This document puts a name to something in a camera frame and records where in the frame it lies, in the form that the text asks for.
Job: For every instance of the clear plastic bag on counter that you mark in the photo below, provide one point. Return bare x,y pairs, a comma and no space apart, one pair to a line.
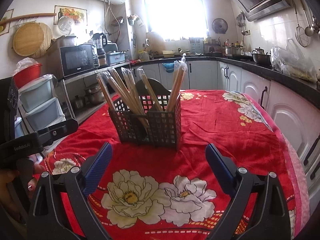
291,61

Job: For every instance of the person's left hand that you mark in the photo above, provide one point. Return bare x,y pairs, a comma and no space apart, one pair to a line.
17,185

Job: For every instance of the red plastic basin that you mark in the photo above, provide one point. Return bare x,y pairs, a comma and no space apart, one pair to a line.
27,75

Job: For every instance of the wall mounted round fan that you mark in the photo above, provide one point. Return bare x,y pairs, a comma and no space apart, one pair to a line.
219,26

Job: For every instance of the hanging steel ladle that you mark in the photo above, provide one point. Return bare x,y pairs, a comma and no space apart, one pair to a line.
309,31

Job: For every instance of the black microwave oven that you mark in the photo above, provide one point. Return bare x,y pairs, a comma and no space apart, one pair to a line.
77,59

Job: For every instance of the small white desk fan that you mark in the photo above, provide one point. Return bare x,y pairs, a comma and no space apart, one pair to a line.
65,25

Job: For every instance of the steel bowl on counter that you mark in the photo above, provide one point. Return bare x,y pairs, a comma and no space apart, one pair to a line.
261,57

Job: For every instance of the round bamboo cutting board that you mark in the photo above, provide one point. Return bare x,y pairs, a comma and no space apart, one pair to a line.
32,40

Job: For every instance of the stainless steel pot on shelf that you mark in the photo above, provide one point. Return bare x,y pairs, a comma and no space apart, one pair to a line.
94,94

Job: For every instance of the blue plastic bin on shelf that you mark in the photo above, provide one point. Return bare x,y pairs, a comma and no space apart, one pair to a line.
115,57

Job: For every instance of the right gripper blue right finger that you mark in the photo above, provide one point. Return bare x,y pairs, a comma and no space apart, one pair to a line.
223,168

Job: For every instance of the grey plastic drawer unit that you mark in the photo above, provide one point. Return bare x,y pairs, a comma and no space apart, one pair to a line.
38,105

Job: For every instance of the wooden chopsticks pair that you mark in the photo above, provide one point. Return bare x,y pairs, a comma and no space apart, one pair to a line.
179,75

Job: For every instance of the blender with black base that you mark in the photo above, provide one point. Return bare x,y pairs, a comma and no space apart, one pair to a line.
98,41

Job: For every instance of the white lower kitchen cabinets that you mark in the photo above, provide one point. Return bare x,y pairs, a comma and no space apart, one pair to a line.
250,89

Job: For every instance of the hanging wire skimmer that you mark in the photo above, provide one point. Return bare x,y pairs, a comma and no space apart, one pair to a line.
300,35

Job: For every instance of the black plastic utensil basket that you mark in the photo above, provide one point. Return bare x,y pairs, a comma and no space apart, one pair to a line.
153,128

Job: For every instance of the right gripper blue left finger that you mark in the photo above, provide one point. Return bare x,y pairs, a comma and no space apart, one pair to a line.
94,168

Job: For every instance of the fruit picture on wall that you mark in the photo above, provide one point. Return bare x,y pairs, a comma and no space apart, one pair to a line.
77,14

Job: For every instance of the blue bag on cabinet door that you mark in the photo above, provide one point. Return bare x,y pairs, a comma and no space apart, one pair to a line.
169,67

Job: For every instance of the red floral tablecloth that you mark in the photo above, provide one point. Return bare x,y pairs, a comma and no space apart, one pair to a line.
110,202

